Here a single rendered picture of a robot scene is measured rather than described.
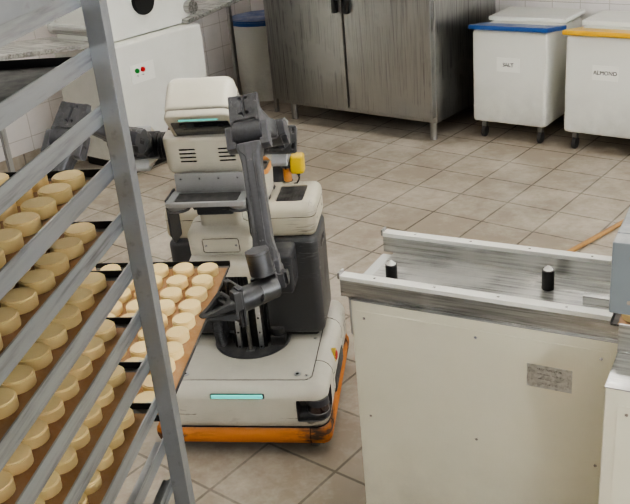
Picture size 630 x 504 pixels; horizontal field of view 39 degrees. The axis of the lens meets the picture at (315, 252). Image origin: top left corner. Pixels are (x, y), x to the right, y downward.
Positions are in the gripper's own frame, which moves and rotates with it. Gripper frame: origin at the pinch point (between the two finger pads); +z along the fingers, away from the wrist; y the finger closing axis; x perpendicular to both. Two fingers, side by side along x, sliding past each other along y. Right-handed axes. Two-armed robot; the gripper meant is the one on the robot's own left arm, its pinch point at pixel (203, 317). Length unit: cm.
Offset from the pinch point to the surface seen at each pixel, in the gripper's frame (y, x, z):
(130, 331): -24, -33, 31
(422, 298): 15, -11, -56
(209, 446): 103, 82, -35
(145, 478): 2, -38, 35
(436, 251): 16, 8, -80
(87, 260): -43, -40, 37
